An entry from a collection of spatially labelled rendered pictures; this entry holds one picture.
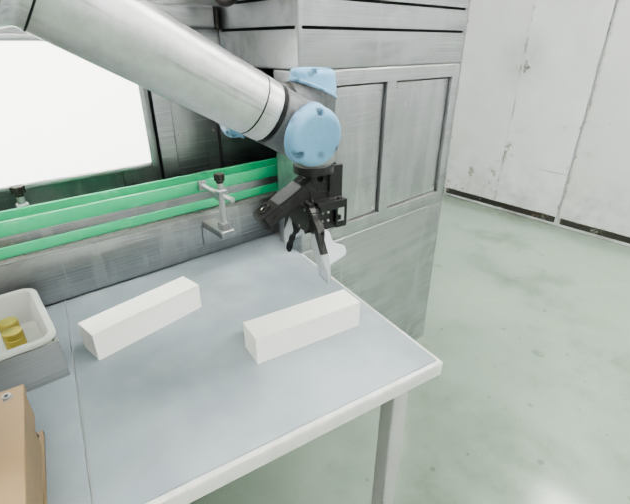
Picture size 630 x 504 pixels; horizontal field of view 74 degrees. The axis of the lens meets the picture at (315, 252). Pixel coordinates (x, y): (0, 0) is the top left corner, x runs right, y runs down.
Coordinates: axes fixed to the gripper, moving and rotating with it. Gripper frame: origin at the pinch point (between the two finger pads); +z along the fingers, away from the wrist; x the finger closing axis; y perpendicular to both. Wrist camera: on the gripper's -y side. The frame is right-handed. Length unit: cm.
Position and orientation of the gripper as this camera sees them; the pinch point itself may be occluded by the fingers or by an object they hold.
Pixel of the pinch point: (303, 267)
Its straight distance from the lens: 80.8
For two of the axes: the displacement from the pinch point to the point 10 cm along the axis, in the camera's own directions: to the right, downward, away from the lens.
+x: -5.2, -3.8, 7.7
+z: 0.0, 9.0, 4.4
